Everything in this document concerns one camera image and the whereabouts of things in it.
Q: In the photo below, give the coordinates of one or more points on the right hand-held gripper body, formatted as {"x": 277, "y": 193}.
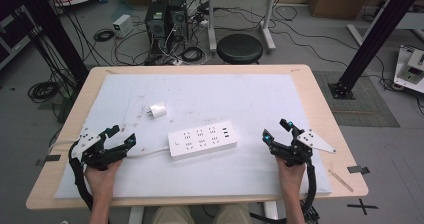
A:
{"x": 295, "y": 152}

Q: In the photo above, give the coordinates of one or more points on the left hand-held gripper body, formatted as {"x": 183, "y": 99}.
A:
{"x": 95, "y": 154}

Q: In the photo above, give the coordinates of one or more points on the white charger plug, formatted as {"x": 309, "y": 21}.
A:
{"x": 158, "y": 110}

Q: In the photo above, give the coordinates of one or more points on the white power strip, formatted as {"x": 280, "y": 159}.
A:
{"x": 202, "y": 139}

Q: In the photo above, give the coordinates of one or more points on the person's right hand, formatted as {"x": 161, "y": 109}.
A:
{"x": 290, "y": 179}

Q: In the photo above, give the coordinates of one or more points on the person's left hand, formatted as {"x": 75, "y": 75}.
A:
{"x": 100, "y": 180}

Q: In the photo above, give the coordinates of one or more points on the wooden table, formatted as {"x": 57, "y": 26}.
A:
{"x": 320, "y": 97}

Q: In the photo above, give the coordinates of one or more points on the black tape piece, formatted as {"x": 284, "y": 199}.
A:
{"x": 358, "y": 169}
{"x": 50, "y": 158}

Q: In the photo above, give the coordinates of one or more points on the white foam mat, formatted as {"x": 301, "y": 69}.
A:
{"x": 233, "y": 94}

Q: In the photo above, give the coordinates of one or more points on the white table leg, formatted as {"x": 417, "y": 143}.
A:
{"x": 136, "y": 215}
{"x": 270, "y": 210}

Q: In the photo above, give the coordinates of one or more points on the grey floor mat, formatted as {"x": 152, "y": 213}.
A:
{"x": 363, "y": 100}

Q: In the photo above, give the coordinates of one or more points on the person's right leg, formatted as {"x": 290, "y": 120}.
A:
{"x": 233, "y": 214}

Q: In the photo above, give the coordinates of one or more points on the person's leg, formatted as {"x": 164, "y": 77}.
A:
{"x": 173, "y": 216}
{"x": 233, "y": 214}

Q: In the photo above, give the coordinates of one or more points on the person's left leg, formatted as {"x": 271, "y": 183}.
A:
{"x": 173, "y": 216}

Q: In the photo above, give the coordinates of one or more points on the black tape cross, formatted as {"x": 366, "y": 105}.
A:
{"x": 362, "y": 206}

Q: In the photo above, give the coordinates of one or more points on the black round stool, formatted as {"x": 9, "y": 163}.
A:
{"x": 239, "y": 48}

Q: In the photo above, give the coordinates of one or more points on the white power supply box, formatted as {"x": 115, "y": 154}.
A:
{"x": 122, "y": 25}

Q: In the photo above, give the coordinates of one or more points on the black computer tower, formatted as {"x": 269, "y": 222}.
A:
{"x": 156, "y": 25}
{"x": 178, "y": 17}

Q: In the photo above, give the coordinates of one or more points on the white device board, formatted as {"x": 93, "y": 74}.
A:
{"x": 411, "y": 67}

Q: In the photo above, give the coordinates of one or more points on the black metal post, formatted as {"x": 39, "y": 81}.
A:
{"x": 53, "y": 27}
{"x": 376, "y": 40}

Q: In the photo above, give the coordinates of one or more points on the grey metal frame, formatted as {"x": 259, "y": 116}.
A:
{"x": 13, "y": 40}

